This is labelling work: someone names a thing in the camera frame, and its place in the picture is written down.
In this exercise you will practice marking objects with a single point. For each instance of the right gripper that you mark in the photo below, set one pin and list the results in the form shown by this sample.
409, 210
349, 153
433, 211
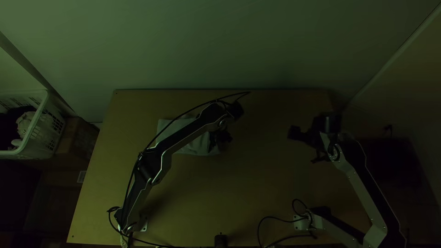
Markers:
305, 135

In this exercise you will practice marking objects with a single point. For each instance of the heap of clothes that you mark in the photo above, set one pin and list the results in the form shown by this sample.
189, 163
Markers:
20, 125

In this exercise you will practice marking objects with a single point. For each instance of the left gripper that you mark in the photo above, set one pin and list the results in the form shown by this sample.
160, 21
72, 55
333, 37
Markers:
220, 138

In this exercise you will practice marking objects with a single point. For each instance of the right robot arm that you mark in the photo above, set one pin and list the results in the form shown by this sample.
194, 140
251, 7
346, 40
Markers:
358, 186

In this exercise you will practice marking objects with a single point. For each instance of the white laundry basket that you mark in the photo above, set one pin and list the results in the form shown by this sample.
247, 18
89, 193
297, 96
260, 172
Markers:
44, 129

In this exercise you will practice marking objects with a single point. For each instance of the grey t-shirt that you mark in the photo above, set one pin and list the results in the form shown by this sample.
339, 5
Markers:
194, 146

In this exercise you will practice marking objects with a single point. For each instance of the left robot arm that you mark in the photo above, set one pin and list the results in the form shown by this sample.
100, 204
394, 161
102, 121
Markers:
162, 156

